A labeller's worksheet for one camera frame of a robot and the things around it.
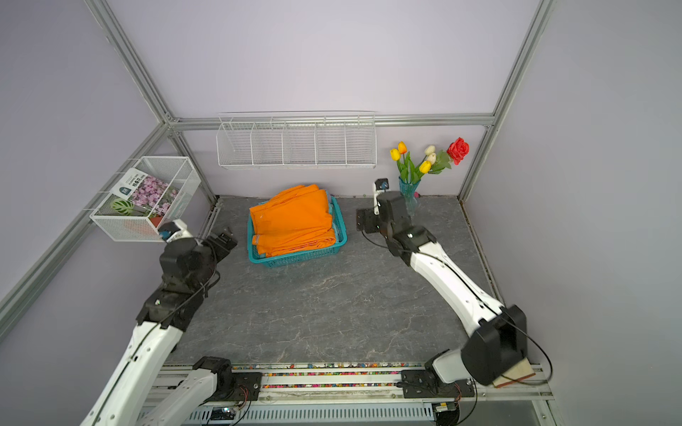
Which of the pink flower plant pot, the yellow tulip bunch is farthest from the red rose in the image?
the pink flower plant pot

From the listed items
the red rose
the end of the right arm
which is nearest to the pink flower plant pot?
the end of the right arm

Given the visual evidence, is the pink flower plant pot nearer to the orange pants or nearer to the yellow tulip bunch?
the orange pants

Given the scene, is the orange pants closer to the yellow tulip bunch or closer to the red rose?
the yellow tulip bunch

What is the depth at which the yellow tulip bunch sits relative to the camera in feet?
3.00

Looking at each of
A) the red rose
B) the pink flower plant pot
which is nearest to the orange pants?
the pink flower plant pot

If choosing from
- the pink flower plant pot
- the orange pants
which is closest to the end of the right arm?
the orange pants

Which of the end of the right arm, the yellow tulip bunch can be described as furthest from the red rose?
the end of the right arm

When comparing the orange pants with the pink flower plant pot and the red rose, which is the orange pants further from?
the red rose

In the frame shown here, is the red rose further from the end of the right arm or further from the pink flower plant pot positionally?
the pink flower plant pot

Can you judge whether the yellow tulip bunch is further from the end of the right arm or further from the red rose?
the end of the right arm

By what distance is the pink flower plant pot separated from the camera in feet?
2.37

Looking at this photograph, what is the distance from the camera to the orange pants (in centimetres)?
93

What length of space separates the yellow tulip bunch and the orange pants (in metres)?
0.32

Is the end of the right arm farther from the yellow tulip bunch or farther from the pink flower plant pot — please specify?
the pink flower plant pot
